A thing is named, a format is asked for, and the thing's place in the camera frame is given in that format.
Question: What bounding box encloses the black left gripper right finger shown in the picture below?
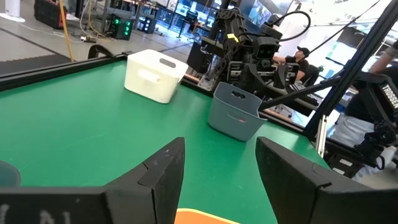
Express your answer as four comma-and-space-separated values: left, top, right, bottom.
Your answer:
255, 136, 398, 224

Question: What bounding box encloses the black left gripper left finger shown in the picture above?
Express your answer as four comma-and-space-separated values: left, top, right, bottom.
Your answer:
104, 137, 186, 224

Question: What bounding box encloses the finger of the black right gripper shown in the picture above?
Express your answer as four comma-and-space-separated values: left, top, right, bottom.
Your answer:
274, 63, 300, 90
241, 64, 261, 93

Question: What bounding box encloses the person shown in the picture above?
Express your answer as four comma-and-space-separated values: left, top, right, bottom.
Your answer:
329, 40, 398, 184
272, 45, 311, 82

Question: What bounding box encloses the blue-grey plastic bin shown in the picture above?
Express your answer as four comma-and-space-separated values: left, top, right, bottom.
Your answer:
207, 81, 268, 142

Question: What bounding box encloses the orange plastic bin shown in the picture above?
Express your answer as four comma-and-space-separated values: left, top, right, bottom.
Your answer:
174, 207, 242, 224

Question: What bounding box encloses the bank of display screens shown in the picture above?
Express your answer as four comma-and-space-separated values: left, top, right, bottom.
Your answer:
154, 0, 282, 37

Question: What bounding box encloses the green felt table mat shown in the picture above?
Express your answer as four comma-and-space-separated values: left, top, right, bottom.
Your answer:
0, 59, 330, 224

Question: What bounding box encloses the white plastic bin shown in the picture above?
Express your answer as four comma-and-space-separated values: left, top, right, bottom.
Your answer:
124, 49, 190, 105

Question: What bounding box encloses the small black electronics box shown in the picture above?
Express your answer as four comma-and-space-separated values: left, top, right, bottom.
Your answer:
136, 15, 158, 34

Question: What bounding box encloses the black box with green lights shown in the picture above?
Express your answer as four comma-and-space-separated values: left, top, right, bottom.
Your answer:
107, 12, 134, 41

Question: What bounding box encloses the dark grey translucent bin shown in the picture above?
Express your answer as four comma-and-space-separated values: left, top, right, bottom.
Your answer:
0, 160, 22, 188

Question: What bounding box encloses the black hazard-striped floor mat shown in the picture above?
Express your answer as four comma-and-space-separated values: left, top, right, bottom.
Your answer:
0, 53, 72, 75

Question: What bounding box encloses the black and red crate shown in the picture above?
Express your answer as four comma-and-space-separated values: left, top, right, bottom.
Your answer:
33, 0, 68, 30

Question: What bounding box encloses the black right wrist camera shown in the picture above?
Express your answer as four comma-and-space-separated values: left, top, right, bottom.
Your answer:
253, 36, 280, 60

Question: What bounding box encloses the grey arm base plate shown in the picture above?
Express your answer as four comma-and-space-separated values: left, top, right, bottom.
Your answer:
197, 73, 221, 91

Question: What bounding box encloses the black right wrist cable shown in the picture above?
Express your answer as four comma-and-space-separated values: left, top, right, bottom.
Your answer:
269, 11, 312, 43

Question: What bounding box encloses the black aluminium table frame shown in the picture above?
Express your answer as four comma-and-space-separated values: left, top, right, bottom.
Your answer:
0, 0, 398, 175

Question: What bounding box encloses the yellow floor cable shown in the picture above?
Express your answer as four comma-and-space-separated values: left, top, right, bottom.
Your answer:
58, 0, 75, 62

